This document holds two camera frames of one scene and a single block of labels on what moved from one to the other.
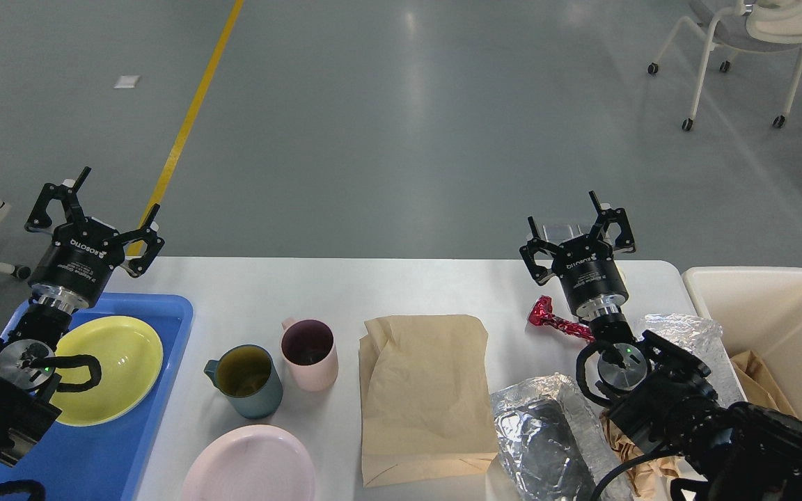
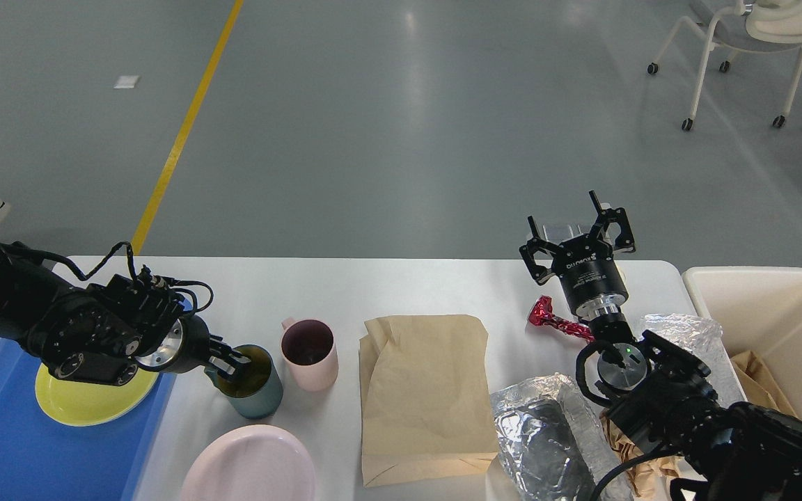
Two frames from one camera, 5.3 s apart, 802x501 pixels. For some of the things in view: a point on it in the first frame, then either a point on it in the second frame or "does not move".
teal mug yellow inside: x=248 y=374 does not move
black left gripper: x=74 y=268 -> x=188 y=348
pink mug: x=308 y=346 does not move
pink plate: x=252 y=463 does not move
